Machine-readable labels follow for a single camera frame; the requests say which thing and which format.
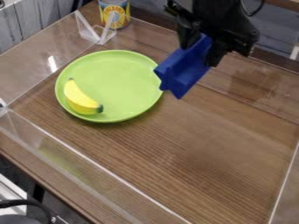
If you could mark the yellow labelled tin can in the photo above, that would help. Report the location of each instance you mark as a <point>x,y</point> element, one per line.
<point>116,9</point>

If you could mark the green plastic plate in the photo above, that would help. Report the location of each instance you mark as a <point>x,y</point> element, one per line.
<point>117,79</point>

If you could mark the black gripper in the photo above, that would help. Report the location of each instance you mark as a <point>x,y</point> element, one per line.
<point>221,20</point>

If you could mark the yellow toy banana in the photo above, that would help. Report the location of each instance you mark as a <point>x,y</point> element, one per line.
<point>79,101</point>

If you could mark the blue cross-shaped block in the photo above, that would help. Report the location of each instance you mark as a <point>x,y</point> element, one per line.
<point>183,68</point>

